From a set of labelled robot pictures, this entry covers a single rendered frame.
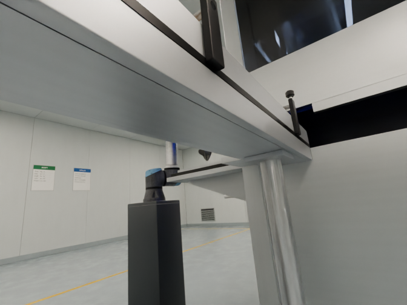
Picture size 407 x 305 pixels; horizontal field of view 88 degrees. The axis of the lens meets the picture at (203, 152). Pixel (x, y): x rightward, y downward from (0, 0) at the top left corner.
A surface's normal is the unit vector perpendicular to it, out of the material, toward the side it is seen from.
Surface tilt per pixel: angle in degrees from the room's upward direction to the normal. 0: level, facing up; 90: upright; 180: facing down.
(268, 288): 90
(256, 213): 90
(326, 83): 90
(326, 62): 90
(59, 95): 180
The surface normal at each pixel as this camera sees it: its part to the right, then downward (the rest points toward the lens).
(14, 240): 0.80, -0.21
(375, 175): -0.60, -0.14
